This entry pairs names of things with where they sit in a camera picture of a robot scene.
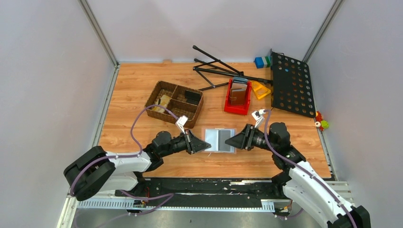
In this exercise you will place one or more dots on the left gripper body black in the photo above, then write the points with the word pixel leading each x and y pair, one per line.
pixel 189 147

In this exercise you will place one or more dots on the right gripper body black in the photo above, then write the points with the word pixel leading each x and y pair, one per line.
pixel 249 137

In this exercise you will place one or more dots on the black credit card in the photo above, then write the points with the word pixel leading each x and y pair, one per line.
pixel 193 96
pixel 224 134

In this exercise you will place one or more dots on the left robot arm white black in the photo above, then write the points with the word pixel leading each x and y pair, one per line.
pixel 98 170

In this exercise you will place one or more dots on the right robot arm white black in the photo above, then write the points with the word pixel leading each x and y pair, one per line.
pixel 298 181

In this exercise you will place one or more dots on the cards in basket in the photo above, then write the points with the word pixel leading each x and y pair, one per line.
pixel 162 101

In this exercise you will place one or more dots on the red plastic bin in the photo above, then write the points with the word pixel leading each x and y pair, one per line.
pixel 239 109

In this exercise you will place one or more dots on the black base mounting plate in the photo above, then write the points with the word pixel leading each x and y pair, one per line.
pixel 209 193

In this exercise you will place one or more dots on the brown wicker divided basket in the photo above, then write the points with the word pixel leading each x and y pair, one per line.
pixel 178 104

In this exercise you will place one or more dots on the brown wallet in bin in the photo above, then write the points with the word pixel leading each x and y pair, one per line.
pixel 237 94

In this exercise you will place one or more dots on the yellow plastic triangle toy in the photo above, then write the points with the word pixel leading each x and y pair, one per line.
pixel 260 90

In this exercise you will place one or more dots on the black folding stand legs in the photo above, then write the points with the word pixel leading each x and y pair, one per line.
pixel 216 66

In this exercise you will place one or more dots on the black perforated music stand tray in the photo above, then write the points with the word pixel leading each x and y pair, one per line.
pixel 291 88

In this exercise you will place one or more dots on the red green toy pieces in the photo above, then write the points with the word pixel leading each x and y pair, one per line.
pixel 320 123

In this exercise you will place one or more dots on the blue green white blocks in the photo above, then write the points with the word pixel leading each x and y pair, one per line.
pixel 262 62

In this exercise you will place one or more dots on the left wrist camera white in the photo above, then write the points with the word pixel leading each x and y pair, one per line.
pixel 180 122

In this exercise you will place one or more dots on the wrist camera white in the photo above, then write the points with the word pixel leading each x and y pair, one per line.
pixel 258 115
pixel 180 122

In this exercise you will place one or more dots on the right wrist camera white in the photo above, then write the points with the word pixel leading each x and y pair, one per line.
pixel 258 115

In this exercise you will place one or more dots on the aluminium frame rail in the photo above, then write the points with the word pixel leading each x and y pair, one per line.
pixel 116 199

